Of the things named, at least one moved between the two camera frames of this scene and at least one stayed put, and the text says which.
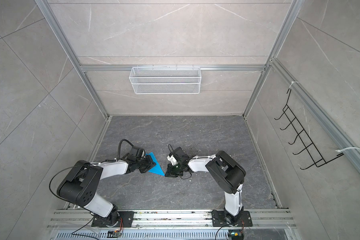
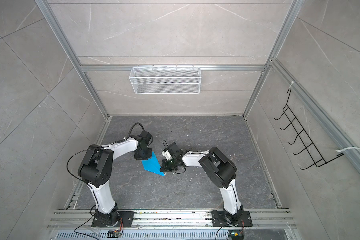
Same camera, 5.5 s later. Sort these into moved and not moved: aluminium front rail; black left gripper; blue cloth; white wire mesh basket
Moved: black left gripper
Not moved: white wire mesh basket; blue cloth; aluminium front rail
